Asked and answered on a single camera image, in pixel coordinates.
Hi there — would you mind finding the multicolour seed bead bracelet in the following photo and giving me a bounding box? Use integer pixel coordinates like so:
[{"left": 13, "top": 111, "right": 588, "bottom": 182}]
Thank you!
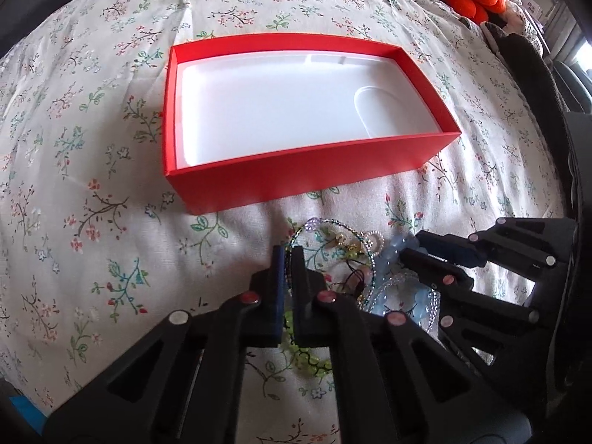
[{"left": 281, "top": 215, "right": 371, "bottom": 306}]

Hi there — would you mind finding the light blue bead bracelet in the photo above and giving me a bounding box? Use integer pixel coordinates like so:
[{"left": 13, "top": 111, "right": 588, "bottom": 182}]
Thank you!
[{"left": 372, "top": 232, "right": 441, "bottom": 334}]

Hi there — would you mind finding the green bead bracelet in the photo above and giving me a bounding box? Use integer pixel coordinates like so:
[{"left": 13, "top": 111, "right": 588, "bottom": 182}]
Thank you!
[{"left": 282, "top": 310, "right": 334, "bottom": 379}]

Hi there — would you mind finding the small pearl ring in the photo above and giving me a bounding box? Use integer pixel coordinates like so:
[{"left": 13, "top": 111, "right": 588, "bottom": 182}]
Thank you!
[{"left": 361, "top": 229, "right": 387, "bottom": 256}]

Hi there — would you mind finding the red jewelry box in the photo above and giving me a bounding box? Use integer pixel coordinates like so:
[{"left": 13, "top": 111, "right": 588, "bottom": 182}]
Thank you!
[{"left": 162, "top": 33, "right": 461, "bottom": 215}]

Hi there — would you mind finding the blue plastic stool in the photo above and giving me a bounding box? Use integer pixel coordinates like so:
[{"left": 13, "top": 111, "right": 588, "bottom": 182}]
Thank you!
[{"left": 9, "top": 395, "right": 47, "bottom": 435}]

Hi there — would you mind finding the floral bed sheet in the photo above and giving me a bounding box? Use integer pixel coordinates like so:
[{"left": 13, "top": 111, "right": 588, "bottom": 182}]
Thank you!
[{"left": 1, "top": 0, "right": 567, "bottom": 415}]

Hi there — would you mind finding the dark brown blanket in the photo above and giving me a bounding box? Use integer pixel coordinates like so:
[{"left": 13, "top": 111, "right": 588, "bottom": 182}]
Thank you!
[{"left": 480, "top": 21, "right": 573, "bottom": 206}]

